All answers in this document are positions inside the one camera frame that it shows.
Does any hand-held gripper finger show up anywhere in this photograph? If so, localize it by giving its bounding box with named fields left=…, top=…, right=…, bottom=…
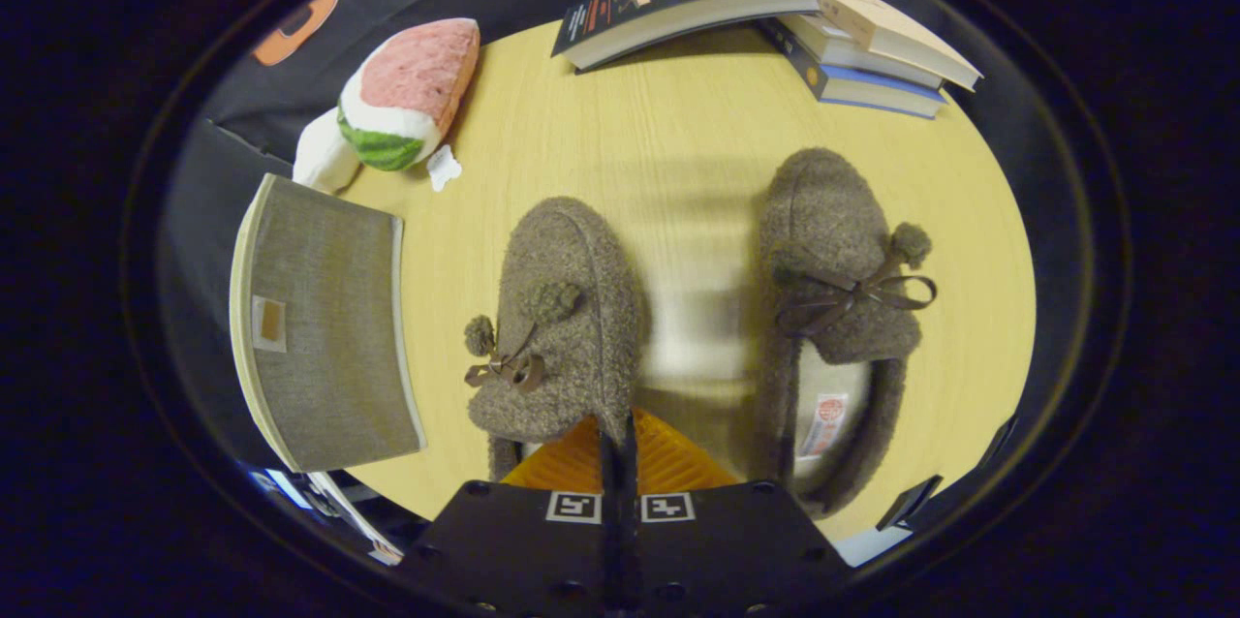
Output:
left=620, top=408, right=853, bottom=618
left=397, top=410, right=621, bottom=618

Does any brown fuzzy shoe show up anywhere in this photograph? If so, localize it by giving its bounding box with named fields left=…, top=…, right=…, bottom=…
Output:
left=754, top=148, right=939, bottom=517
left=463, top=197, right=648, bottom=483

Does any grey fabric storage box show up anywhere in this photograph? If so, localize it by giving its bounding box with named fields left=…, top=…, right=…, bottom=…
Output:
left=230, top=174, right=427, bottom=474

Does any small dark rectangular object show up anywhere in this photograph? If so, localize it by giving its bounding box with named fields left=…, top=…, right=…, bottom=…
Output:
left=877, top=475, right=943, bottom=532

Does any white plush toy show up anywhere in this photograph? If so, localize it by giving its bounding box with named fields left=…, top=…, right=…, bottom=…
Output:
left=293, top=108, right=361, bottom=195

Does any watermelon slice plush toy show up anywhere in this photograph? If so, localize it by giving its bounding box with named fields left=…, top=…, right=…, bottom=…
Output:
left=336, top=17, right=482, bottom=193

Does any blue cover book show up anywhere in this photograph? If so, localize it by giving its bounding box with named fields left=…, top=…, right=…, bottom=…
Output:
left=758, top=17, right=948, bottom=120

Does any white cover book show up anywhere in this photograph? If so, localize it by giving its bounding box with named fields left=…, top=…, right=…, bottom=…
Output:
left=780, top=13, right=946, bottom=88

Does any beige cover book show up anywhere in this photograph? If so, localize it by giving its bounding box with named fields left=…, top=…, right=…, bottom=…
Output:
left=760, top=0, right=984, bottom=92

